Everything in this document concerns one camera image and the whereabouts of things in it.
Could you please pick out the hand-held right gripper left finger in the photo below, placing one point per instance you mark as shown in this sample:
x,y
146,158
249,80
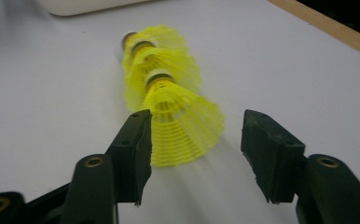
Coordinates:
x,y
131,155

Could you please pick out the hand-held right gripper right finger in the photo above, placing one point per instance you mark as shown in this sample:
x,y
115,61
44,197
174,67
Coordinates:
x,y
271,155

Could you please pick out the yellow plastic shuttlecock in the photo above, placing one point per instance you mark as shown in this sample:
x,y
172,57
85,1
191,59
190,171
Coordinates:
x,y
184,130
181,70
168,35

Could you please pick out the white plastic storage bin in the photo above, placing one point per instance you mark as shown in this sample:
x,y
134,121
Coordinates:
x,y
85,6

